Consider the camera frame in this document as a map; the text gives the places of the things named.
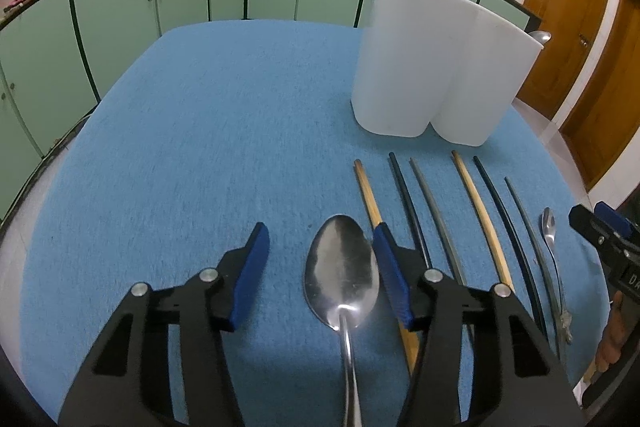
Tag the wooden door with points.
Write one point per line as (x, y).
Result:
(565, 7)
(610, 107)

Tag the wooden chopstick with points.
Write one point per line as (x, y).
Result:
(480, 207)
(367, 197)

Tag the black chopstick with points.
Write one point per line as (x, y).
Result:
(505, 222)
(407, 202)

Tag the person's right hand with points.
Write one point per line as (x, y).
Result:
(610, 342)

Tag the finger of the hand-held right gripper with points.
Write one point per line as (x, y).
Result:
(612, 217)
(587, 227)

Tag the grey chopstick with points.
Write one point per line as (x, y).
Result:
(525, 227)
(435, 212)

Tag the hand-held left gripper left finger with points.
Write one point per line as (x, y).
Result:
(250, 272)

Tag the green base cabinets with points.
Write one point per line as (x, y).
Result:
(125, 7)

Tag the large steel spoon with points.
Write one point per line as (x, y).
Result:
(340, 267)

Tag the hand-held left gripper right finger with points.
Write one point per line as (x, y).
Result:
(392, 277)

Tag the white plastic utensil holder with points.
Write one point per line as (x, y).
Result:
(400, 57)

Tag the small steel spoon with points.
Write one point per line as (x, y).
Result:
(548, 224)

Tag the red cloth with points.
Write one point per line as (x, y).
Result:
(15, 3)

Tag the blue tablecloth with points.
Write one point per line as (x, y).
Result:
(200, 157)

